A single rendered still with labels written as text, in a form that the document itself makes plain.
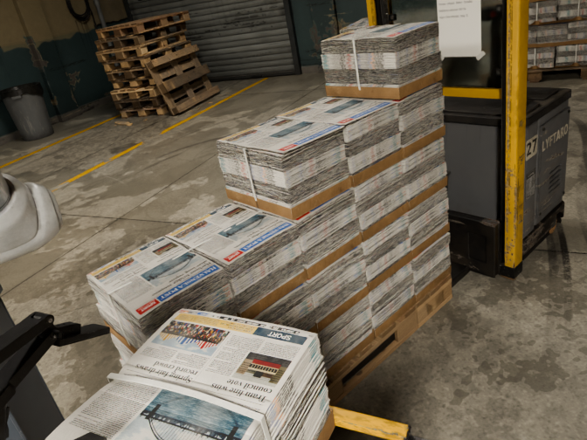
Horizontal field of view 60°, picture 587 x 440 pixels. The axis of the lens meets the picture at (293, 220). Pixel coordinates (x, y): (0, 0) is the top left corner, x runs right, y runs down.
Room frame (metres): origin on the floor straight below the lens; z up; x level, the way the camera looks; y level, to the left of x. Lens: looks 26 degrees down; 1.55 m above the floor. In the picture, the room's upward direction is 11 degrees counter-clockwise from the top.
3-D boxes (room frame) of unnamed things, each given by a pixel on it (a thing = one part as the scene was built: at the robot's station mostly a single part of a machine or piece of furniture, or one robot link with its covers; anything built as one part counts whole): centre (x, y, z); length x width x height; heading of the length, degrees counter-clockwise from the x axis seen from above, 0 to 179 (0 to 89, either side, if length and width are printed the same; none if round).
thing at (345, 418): (0.72, 0.06, 0.81); 0.43 x 0.03 x 0.02; 59
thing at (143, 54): (8.26, 1.67, 0.65); 1.33 x 0.94 x 1.30; 153
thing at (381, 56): (2.06, -0.47, 0.65); 0.39 x 0.30 x 1.29; 38
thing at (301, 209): (1.71, 0.00, 0.86); 0.38 x 0.29 x 0.04; 37
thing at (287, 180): (1.71, 0.00, 0.95); 0.38 x 0.29 x 0.23; 37
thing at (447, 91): (2.36, -0.84, 0.92); 0.57 x 0.01 x 0.05; 38
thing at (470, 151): (2.56, -1.10, 0.40); 0.69 x 0.55 x 0.80; 38
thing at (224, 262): (1.61, 0.11, 0.42); 1.17 x 0.39 x 0.83; 128
